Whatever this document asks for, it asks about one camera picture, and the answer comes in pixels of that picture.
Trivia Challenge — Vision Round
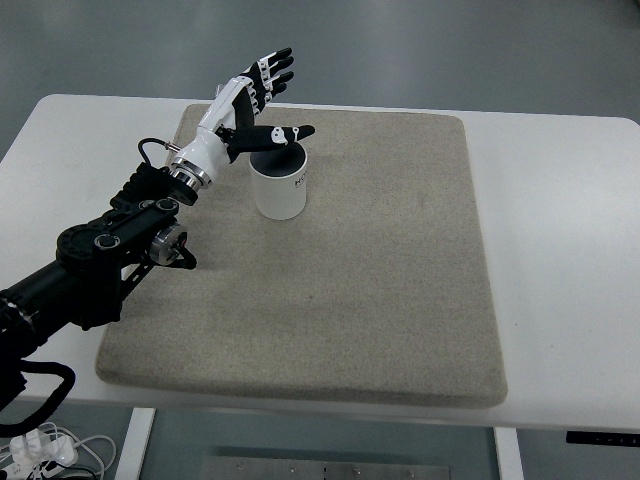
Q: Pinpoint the white cable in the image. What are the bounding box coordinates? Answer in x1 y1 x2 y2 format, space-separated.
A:
0 421 118 479

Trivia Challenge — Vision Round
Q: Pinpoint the white ribbed cup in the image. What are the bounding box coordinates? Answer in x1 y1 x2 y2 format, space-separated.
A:
248 143 309 221

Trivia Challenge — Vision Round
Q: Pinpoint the white table leg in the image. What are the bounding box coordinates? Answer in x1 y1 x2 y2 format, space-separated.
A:
493 427 526 480
115 408 158 480

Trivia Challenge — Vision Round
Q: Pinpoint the grey metal plate with screws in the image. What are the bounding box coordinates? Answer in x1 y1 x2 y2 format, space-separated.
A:
201 455 450 480

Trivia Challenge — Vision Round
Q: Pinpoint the beige felt mat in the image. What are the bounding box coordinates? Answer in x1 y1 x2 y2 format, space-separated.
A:
94 102 509 412

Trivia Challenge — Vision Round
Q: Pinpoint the white and black hand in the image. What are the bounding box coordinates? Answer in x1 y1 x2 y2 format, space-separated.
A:
171 47 317 184

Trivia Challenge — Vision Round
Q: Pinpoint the white power adapter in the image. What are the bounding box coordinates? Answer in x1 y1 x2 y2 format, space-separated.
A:
8 429 80 470

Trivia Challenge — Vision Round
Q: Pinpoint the black table control panel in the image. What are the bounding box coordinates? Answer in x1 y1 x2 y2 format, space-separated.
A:
565 430 640 445

